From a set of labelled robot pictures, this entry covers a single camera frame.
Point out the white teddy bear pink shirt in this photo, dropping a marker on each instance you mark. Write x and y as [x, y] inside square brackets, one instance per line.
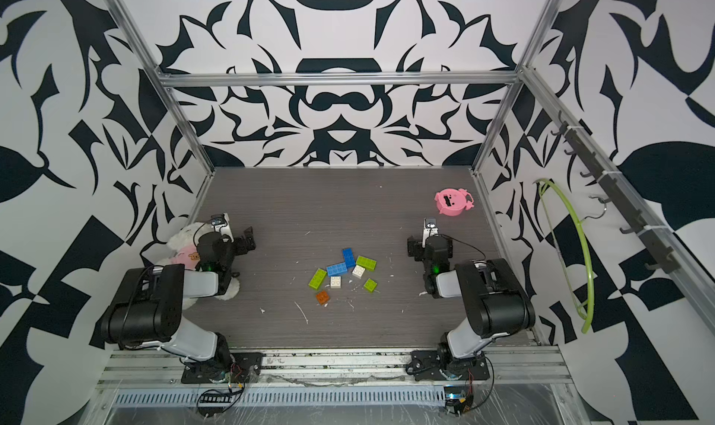
[183, 250]

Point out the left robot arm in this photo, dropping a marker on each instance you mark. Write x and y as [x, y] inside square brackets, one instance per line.
[147, 310]

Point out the black hook rail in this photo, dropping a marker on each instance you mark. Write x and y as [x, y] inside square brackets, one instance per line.
[621, 196]

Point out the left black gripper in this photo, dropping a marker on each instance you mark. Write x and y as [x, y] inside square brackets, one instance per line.
[242, 242]

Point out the lime green long lego brick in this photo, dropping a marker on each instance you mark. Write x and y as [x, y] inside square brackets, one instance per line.
[317, 279]

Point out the orange lego brick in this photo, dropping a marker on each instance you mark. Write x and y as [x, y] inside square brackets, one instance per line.
[323, 297]

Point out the light blue lego brick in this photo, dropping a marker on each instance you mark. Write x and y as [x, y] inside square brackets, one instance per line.
[338, 269]

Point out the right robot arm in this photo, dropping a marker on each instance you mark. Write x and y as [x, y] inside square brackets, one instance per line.
[496, 307]

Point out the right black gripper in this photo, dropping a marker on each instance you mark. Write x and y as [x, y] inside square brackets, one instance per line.
[416, 247]

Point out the green hoop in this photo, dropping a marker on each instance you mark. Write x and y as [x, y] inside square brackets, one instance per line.
[584, 309]

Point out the aluminium front rail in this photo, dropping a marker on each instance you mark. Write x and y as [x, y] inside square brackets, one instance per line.
[341, 367]

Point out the dark blue lego brick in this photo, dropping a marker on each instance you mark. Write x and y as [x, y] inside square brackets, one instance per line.
[349, 258]

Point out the small lime green lego brick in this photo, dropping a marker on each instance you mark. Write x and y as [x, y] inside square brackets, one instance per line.
[370, 285]

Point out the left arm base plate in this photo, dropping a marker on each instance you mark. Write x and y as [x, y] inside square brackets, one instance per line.
[240, 367]

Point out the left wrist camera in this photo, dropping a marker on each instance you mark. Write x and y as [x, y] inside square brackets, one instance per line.
[221, 224]

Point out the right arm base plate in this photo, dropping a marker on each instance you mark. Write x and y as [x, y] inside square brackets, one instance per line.
[440, 365]

